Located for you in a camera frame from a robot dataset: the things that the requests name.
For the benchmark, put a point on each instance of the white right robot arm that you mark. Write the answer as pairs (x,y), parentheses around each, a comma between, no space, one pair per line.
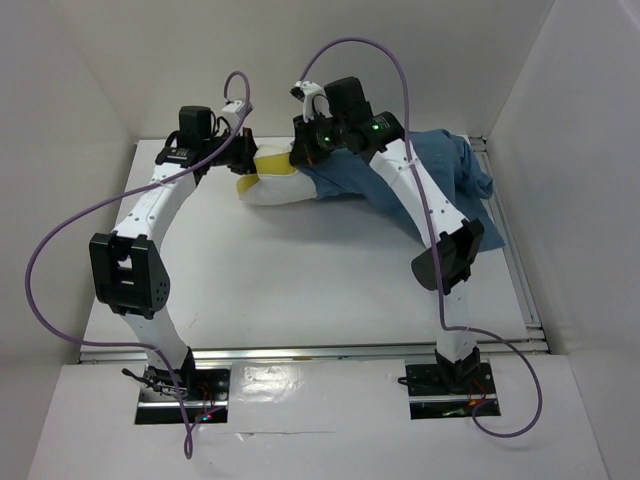
(451,241)

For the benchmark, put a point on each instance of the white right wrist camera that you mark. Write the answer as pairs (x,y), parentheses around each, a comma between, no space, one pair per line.
(313,98)

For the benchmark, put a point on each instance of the aluminium table edge rail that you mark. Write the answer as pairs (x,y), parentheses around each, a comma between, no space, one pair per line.
(535,345)

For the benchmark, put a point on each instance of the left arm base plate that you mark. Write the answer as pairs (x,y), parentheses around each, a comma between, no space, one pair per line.
(205,398)

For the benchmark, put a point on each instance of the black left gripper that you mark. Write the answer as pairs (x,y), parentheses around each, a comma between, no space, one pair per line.
(247,150)

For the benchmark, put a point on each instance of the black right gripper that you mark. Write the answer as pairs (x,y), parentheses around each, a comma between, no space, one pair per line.
(302,153)

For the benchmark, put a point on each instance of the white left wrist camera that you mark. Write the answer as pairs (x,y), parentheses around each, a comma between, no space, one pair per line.
(233,113)

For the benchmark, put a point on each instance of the blue fabric pillowcase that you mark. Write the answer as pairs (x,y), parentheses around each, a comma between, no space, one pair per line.
(448,158)

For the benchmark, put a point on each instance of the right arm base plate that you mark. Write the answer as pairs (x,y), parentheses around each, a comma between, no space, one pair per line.
(430,398)

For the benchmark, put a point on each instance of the cream quilted pillow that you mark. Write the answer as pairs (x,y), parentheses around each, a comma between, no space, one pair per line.
(276,181)

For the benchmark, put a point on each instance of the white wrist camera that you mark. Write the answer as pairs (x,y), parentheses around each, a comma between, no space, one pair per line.
(233,113)
(313,98)

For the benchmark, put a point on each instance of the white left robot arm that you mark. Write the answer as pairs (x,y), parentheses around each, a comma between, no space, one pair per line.
(128,272)

